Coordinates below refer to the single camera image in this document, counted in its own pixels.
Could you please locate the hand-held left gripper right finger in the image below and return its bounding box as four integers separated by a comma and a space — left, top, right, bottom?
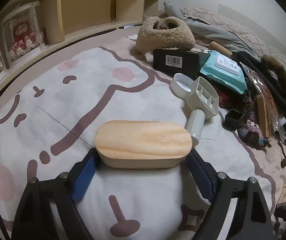
185, 148, 276, 240

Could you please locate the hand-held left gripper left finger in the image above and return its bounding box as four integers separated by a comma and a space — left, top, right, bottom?
11, 148, 101, 240

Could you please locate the oval box with wooden lid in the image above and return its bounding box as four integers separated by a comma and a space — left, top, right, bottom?
94, 120, 193, 169

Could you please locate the small wooden label box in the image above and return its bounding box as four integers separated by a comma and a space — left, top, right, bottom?
276, 182, 286, 208

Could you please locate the small black square cup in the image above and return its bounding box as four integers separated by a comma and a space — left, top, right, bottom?
225, 109, 244, 130

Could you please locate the printed blanket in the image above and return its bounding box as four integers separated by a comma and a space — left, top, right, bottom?
0, 34, 286, 240

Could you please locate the wooden brush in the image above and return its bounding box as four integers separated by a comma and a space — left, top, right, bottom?
256, 94, 274, 138

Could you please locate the white round lid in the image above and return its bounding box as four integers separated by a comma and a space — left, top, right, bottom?
170, 73, 194, 97

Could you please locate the clear bag of orange ties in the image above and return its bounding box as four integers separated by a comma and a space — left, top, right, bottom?
240, 62, 286, 140

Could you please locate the teal wet wipes pack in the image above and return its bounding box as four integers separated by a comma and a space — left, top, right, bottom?
199, 50, 248, 94

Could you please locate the small black box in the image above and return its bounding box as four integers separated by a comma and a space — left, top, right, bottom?
153, 49, 209, 79

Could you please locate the black fur-trimmed garment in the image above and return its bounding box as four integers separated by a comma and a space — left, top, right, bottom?
233, 51, 286, 130

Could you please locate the beige fuzzy slipper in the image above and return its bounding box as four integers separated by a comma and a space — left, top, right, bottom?
135, 16, 196, 54

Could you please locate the grey duvet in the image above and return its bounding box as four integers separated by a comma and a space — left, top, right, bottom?
163, 0, 262, 60

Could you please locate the beige textured pillow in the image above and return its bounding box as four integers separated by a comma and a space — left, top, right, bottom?
180, 5, 286, 63

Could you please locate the display case with bear doll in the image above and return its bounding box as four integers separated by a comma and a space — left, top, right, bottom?
1, 1, 46, 69

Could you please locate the wooden bedside shelf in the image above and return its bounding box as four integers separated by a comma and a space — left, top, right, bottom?
0, 0, 160, 115

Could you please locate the white headboard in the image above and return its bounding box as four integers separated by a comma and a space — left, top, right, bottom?
218, 4, 286, 53

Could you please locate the purple crochet hair tie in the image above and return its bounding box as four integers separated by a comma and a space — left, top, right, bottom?
236, 90, 271, 150

